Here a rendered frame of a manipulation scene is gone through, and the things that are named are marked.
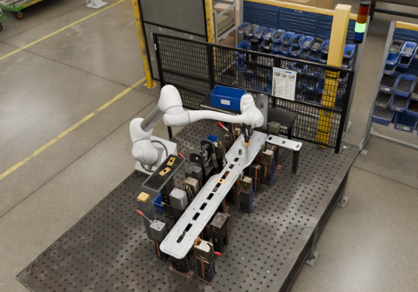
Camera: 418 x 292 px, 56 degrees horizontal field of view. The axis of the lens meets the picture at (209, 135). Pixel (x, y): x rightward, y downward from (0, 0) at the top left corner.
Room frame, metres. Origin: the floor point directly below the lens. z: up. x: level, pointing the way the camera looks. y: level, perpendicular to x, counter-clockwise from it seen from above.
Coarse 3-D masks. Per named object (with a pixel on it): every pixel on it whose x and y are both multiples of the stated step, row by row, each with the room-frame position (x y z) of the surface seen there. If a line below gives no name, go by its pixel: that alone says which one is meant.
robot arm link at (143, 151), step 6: (138, 144) 2.51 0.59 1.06; (144, 144) 2.53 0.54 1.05; (150, 144) 2.57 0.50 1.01; (132, 150) 2.49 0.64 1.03; (138, 150) 2.47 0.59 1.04; (144, 150) 2.47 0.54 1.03; (150, 150) 2.51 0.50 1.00; (156, 150) 2.59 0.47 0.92; (138, 156) 2.43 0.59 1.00; (144, 156) 2.44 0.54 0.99; (150, 156) 2.48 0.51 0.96; (156, 156) 2.54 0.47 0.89; (144, 162) 2.46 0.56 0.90; (150, 162) 2.49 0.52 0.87
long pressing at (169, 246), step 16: (240, 144) 2.48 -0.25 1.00; (256, 144) 2.47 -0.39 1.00; (240, 160) 2.29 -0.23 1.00; (208, 192) 1.98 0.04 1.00; (224, 192) 1.96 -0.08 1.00; (192, 208) 1.84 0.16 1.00; (208, 208) 1.83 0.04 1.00; (176, 224) 1.71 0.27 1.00; (192, 224) 1.70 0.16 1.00; (176, 240) 1.58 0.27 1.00; (192, 240) 1.57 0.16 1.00; (176, 256) 1.46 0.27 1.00
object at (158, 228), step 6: (156, 222) 1.69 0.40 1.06; (156, 228) 1.64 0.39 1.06; (162, 228) 1.64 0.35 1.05; (156, 234) 1.64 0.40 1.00; (162, 234) 1.63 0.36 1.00; (156, 240) 1.65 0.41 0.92; (162, 240) 1.62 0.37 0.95; (156, 246) 1.66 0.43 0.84; (162, 252) 1.63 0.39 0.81; (162, 258) 1.64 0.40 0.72; (168, 258) 1.64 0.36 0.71
